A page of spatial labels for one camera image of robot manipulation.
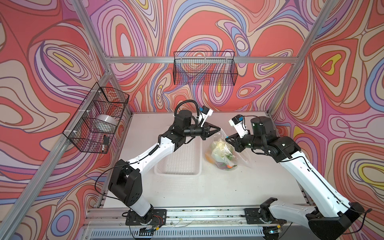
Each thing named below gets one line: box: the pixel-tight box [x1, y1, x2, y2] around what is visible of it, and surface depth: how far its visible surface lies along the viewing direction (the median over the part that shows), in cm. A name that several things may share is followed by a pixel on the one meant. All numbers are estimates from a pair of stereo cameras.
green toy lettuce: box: [211, 141, 236, 162], surface depth 73 cm
